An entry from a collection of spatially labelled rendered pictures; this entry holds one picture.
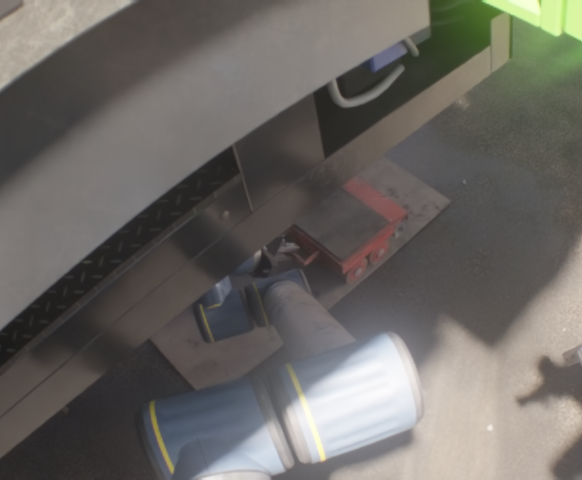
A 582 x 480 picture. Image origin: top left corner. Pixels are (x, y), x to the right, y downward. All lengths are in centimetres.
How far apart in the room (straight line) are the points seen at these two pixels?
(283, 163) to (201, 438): 49
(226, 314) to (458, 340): 66
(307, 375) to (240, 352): 99
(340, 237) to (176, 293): 84
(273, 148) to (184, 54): 78
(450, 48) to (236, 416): 95
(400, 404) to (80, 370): 53
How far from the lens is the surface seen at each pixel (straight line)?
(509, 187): 219
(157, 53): 23
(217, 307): 150
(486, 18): 141
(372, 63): 115
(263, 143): 99
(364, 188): 195
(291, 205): 112
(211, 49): 25
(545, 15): 51
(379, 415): 80
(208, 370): 178
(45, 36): 20
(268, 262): 165
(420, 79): 130
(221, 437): 78
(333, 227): 184
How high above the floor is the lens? 152
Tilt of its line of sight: 49 degrees down
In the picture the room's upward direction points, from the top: 10 degrees counter-clockwise
